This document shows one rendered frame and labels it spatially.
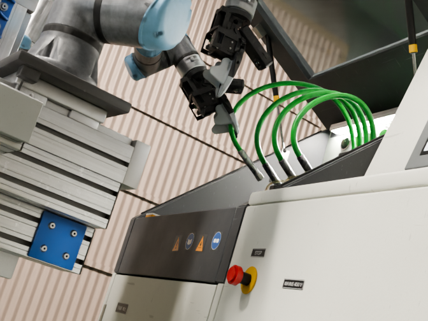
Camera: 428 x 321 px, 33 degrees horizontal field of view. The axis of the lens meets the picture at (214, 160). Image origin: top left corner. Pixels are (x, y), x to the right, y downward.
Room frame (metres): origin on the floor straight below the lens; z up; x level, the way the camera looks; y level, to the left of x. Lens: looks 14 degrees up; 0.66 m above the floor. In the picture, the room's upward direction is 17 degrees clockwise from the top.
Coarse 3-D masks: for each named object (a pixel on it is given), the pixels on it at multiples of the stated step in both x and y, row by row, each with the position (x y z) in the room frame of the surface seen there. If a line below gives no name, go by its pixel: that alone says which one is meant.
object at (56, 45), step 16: (48, 32) 1.24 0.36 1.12; (64, 32) 1.23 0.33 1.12; (80, 32) 1.23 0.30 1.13; (32, 48) 1.24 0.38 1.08; (48, 48) 1.23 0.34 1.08; (64, 48) 1.22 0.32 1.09; (80, 48) 1.24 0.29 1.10; (96, 48) 1.26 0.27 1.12; (64, 64) 1.21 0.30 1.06; (80, 64) 1.23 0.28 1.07; (96, 64) 1.28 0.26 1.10; (96, 80) 1.29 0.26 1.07
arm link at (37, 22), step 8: (40, 0) 1.81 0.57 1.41; (48, 0) 1.81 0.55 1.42; (40, 8) 1.80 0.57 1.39; (48, 8) 1.81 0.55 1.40; (32, 16) 1.80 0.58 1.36; (40, 16) 1.81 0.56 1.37; (32, 24) 1.80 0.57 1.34; (40, 24) 1.81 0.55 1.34; (32, 32) 1.81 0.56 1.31; (40, 32) 1.82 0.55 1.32; (32, 40) 1.81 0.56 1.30
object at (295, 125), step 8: (320, 96) 1.56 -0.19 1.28; (328, 96) 1.56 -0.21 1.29; (336, 96) 1.57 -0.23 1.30; (344, 96) 1.58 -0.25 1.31; (352, 96) 1.58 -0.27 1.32; (312, 104) 1.55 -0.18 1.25; (360, 104) 1.60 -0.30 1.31; (304, 112) 1.54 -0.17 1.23; (368, 112) 1.60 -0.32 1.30; (296, 120) 1.54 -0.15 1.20; (368, 120) 1.61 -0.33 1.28; (296, 128) 1.54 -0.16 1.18; (296, 136) 1.54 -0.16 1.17; (296, 144) 1.54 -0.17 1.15; (296, 152) 1.55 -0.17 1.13; (304, 160) 1.55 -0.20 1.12; (304, 168) 1.56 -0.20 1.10
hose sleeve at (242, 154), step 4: (240, 152) 1.82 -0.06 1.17; (244, 152) 1.82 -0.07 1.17; (240, 156) 1.83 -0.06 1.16; (244, 156) 1.82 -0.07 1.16; (244, 160) 1.83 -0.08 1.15; (248, 160) 1.82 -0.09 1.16; (248, 164) 1.83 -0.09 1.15; (252, 164) 1.83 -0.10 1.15; (252, 168) 1.83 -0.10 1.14; (256, 168) 1.83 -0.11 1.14; (252, 172) 1.83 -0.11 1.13; (256, 172) 1.83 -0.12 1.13
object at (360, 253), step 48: (384, 144) 1.48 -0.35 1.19; (384, 192) 1.00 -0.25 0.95; (240, 240) 1.38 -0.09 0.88; (288, 240) 1.21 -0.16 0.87; (336, 240) 1.08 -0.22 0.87; (384, 240) 0.98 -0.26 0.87; (240, 288) 1.33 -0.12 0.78; (288, 288) 1.18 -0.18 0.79; (336, 288) 1.05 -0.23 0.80; (384, 288) 0.95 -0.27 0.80
